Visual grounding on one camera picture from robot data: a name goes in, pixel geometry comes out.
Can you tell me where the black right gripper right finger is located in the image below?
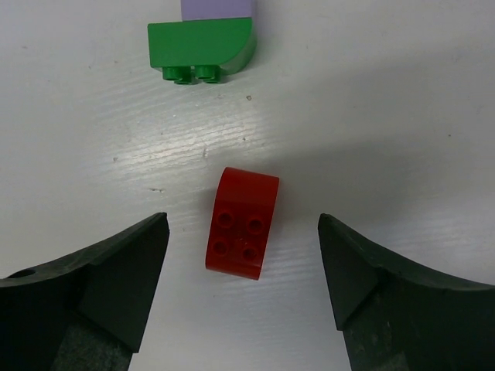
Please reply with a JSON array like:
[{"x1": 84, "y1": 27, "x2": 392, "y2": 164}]
[{"x1": 318, "y1": 214, "x2": 494, "y2": 370}]

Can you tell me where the green curved lego brick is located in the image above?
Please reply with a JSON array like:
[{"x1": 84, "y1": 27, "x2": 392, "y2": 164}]
[{"x1": 147, "y1": 18, "x2": 257, "y2": 85}]

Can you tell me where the red curved lego brick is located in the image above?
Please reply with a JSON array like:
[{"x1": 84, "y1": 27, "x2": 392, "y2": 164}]
[{"x1": 205, "y1": 167, "x2": 279, "y2": 280}]

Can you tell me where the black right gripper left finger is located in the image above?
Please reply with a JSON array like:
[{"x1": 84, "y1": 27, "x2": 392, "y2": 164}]
[{"x1": 1, "y1": 213, "x2": 169, "y2": 370}]

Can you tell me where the lilac lego brick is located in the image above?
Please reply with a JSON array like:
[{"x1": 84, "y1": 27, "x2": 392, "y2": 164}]
[{"x1": 180, "y1": 0, "x2": 255, "y2": 21}]

